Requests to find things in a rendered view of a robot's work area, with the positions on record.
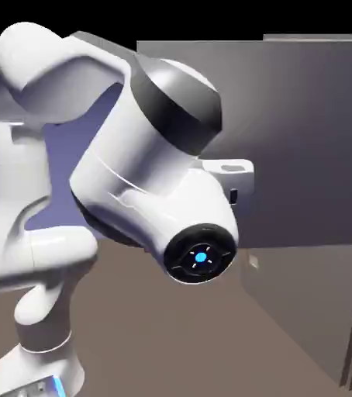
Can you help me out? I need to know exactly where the large grey cabinet door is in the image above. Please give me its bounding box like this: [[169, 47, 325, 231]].
[[136, 40, 352, 250]]

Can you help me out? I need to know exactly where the small grey cabinet door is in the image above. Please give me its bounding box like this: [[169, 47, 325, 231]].
[[240, 243, 352, 388]]

